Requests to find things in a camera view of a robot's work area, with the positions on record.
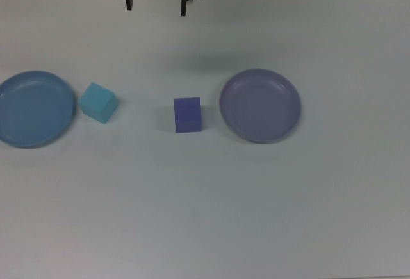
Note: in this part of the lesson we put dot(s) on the purple cube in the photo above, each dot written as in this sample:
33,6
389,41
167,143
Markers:
187,116

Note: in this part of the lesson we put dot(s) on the cyan cube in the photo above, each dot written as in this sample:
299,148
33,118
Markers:
96,101

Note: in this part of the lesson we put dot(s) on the purple plate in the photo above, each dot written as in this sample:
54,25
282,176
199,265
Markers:
260,106

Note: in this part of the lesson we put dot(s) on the blue plate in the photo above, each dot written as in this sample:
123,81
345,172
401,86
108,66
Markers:
32,110

